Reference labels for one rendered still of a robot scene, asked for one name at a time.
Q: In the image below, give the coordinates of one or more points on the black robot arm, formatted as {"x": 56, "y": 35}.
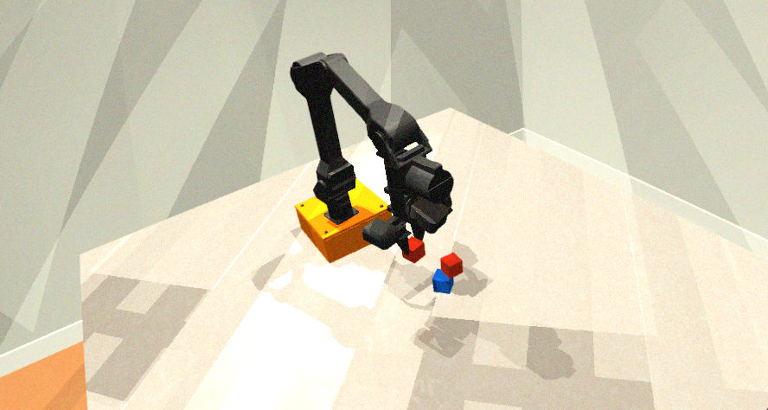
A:
{"x": 390, "y": 127}

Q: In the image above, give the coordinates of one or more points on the red cube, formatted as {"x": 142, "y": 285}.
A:
{"x": 416, "y": 250}
{"x": 451, "y": 265}

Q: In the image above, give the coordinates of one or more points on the blue cube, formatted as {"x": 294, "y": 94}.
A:
{"x": 441, "y": 283}

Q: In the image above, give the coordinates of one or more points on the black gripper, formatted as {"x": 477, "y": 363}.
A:
{"x": 384, "y": 234}

